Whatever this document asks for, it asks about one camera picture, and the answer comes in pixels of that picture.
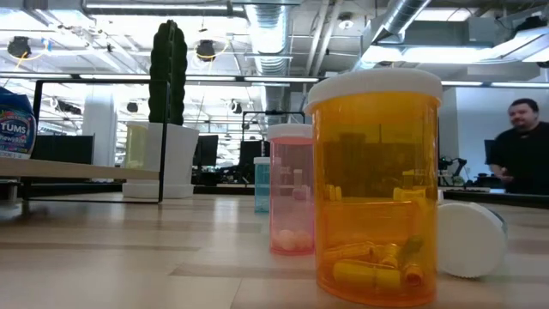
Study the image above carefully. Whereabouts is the green cactus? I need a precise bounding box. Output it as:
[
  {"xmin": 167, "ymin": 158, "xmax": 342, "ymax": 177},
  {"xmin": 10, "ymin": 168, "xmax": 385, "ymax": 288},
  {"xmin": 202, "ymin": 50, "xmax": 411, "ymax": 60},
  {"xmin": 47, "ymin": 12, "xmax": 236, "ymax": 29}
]
[{"xmin": 148, "ymin": 19, "xmax": 189, "ymax": 126}]

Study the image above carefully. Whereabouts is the person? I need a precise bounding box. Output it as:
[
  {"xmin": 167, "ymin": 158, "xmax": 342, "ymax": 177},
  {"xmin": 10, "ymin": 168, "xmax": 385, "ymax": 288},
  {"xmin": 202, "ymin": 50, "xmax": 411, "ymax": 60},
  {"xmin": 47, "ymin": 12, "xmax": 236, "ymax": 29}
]
[{"xmin": 488, "ymin": 97, "xmax": 549, "ymax": 197}]

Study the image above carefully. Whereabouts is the silver slanted air duct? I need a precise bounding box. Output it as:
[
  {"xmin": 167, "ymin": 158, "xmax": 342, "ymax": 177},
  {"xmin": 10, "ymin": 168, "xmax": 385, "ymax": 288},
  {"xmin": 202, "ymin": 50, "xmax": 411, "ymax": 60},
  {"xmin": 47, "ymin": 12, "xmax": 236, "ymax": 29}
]
[{"xmin": 371, "ymin": 0, "xmax": 432, "ymax": 44}]

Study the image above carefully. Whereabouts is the yellow translucent pill bottle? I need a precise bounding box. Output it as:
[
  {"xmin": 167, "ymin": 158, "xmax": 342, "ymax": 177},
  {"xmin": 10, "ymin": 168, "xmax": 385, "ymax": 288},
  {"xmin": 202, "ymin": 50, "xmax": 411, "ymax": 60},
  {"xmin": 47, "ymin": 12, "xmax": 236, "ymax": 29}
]
[{"xmin": 124, "ymin": 121, "xmax": 149, "ymax": 171}]

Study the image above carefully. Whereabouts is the green pill bottle white cap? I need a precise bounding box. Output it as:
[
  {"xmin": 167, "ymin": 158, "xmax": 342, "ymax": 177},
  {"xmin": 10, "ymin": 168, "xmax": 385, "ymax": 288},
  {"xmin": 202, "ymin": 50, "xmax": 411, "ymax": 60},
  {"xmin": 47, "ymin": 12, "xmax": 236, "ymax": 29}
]
[{"xmin": 436, "ymin": 201, "xmax": 510, "ymax": 280}]

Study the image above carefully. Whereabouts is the black rectangular stand frame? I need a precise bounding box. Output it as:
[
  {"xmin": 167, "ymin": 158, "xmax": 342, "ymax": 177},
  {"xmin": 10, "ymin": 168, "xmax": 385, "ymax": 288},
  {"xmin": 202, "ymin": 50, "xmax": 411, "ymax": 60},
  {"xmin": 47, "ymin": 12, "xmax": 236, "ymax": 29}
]
[{"xmin": 241, "ymin": 110, "xmax": 306, "ymax": 185}]

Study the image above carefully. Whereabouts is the ceiling light strip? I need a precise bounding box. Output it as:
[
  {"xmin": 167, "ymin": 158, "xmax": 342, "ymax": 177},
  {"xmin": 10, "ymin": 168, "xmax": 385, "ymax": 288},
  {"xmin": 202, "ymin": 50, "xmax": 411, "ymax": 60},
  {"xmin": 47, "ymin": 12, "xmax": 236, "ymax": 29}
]
[{"xmin": 243, "ymin": 76, "xmax": 321, "ymax": 83}]

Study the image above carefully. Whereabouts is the silver ribbed air duct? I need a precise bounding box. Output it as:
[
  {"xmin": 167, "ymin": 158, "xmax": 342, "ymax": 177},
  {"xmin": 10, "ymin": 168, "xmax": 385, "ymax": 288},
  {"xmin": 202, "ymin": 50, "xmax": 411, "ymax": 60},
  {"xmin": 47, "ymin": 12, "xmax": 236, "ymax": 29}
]
[{"xmin": 244, "ymin": 0, "xmax": 293, "ymax": 112}]

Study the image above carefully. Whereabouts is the ceiling light panel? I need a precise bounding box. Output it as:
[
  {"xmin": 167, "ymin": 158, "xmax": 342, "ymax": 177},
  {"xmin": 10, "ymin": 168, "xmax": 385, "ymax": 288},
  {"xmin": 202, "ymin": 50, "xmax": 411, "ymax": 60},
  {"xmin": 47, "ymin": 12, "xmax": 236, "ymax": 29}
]
[{"xmin": 359, "ymin": 45, "xmax": 488, "ymax": 65}]

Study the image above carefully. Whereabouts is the blue TUMS bottle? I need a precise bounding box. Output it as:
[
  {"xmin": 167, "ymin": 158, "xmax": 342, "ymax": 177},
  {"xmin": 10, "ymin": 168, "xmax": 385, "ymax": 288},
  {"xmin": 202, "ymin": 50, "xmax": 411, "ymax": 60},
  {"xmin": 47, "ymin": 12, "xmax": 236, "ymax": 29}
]
[{"xmin": 0, "ymin": 85, "xmax": 39, "ymax": 161}]

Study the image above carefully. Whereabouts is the black aluminium table frame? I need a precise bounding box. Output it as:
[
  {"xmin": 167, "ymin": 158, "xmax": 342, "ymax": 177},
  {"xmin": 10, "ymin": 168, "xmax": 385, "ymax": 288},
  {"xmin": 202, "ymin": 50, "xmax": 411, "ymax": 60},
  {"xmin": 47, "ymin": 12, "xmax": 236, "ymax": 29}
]
[{"xmin": 16, "ymin": 182, "xmax": 549, "ymax": 211}]

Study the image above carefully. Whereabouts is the black ceiling device yellow cable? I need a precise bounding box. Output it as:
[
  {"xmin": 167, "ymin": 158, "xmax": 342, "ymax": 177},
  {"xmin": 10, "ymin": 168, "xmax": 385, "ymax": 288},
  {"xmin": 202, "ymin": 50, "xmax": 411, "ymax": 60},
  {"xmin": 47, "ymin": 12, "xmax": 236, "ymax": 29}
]
[
  {"xmin": 195, "ymin": 39, "xmax": 218, "ymax": 62},
  {"xmin": 7, "ymin": 36, "xmax": 32, "ymax": 59}
]

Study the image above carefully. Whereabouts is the large orange pill bottle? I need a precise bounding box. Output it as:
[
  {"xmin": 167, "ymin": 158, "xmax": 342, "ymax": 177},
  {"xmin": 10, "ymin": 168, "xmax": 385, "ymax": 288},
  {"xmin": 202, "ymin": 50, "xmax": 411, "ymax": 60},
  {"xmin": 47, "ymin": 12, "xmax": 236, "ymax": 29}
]
[{"xmin": 303, "ymin": 68, "xmax": 443, "ymax": 308}]

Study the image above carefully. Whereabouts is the pink translucent pill bottle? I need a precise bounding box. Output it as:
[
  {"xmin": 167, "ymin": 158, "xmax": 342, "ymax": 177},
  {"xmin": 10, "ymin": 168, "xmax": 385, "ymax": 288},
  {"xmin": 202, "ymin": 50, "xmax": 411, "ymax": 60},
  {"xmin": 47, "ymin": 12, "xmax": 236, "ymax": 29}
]
[{"xmin": 266, "ymin": 123, "xmax": 317, "ymax": 258}]

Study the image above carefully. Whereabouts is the black metal shelf frame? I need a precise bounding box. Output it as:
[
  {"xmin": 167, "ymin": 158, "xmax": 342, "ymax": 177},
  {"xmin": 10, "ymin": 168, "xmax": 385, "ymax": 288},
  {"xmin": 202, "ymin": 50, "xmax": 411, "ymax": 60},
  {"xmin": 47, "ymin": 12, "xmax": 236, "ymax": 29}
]
[{"xmin": 21, "ymin": 77, "xmax": 170, "ymax": 204}]

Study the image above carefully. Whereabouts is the wooden shelf board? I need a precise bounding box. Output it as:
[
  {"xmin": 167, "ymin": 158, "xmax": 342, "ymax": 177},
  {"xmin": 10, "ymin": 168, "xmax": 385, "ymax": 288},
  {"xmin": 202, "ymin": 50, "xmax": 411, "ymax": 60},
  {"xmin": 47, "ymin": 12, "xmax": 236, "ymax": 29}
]
[{"xmin": 0, "ymin": 156, "xmax": 160, "ymax": 181}]

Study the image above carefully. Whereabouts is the blue translucent pill bottle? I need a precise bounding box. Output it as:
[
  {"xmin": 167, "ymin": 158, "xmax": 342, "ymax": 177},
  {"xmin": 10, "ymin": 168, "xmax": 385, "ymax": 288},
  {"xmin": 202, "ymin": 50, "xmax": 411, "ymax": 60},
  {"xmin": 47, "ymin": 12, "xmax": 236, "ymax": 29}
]
[{"xmin": 252, "ymin": 156, "xmax": 272, "ymax": 215}]

